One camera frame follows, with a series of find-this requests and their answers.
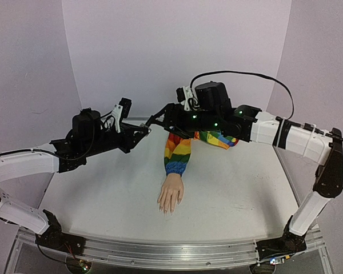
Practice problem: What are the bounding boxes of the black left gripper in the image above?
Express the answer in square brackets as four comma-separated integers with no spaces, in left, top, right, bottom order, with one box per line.
[84,123,150,158]

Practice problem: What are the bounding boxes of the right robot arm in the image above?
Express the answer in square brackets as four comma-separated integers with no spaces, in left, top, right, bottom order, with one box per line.
[146,82,343,236]

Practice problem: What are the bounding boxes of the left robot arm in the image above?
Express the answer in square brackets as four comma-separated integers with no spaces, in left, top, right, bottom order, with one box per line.
[0,105,151,249]

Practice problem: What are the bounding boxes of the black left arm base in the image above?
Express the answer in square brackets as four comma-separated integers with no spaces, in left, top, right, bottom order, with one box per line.
[35,209,86,256]

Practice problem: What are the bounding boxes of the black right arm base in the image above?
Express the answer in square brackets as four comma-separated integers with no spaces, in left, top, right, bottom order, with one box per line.
[256,216,307,262]

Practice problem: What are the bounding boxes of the mannequin hand with clear nails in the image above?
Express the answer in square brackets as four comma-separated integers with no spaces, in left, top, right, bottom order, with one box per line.
[157,173,184,215]

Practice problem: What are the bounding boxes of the rainbow striped jacket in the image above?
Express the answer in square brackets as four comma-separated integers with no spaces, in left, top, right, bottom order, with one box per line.
[164,131,239,176]

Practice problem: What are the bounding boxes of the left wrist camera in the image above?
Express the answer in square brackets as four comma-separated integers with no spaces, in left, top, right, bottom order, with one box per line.
[111,98,132,133]

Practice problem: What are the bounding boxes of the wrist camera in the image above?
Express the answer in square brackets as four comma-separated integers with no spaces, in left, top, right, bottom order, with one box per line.
[176,86,199,111]
[111,98,132,133]

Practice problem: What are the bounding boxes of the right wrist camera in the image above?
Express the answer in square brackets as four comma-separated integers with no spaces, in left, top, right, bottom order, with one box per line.
[176,86,199,111]

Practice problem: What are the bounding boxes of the aluminium front rail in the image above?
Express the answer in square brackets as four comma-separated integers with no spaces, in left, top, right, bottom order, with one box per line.
[17,228,328,270]

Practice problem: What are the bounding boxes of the black right camera cable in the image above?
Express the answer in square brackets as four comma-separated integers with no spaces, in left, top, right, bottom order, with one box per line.
[189,70,294,120]

